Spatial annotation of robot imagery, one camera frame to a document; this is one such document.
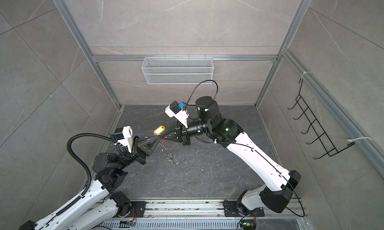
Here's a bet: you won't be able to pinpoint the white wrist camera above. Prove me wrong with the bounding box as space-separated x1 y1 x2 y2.
112 126 133 154
165 101 189 128

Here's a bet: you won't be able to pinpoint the black corrugated cable conduit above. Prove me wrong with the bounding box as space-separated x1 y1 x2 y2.
55 132 121 217

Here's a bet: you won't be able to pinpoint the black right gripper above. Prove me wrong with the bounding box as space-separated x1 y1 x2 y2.
161 119 213 147

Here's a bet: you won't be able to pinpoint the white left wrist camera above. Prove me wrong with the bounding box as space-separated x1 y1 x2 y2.
112 126 133 154

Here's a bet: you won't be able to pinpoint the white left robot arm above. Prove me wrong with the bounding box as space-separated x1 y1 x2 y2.
20 133 159 230

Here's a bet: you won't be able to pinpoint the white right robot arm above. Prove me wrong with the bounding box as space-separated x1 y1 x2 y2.
160 96 301 216

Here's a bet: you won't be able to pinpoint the white wire mesh basket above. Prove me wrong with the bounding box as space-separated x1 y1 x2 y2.
142 57 214 85

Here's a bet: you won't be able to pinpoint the black right camera cable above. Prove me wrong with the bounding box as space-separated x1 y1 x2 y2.
184 79 219 111

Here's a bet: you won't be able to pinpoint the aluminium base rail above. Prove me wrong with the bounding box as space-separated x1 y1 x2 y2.
74 199 271 230

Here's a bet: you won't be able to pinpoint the aluminium frame profiles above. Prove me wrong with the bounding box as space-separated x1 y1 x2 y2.
52 0 384 176

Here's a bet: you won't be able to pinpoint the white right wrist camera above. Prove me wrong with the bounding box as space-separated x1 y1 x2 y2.
165 101 189 128

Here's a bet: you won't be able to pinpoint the black wire hook rack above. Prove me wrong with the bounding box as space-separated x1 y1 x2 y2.
288 79 355 160

